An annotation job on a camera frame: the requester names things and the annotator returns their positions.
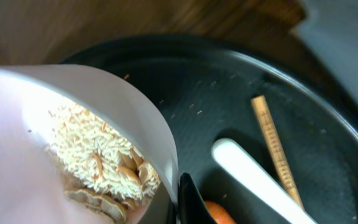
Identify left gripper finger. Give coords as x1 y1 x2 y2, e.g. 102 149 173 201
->
178 173 216 224

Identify orange carrot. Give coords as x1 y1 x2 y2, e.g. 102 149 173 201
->
204 200 236 224

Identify white plastic fork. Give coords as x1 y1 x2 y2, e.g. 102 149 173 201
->
211 138 316 224

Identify rice and peanut scraps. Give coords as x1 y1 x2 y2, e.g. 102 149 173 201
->
47 101 161 223

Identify wooden chopstick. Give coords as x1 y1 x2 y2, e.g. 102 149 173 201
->
251 95 304 209

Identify pink bowl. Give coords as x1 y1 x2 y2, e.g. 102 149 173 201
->
0 65 178 223

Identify round black tray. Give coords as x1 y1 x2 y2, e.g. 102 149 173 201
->
67 35 358 223

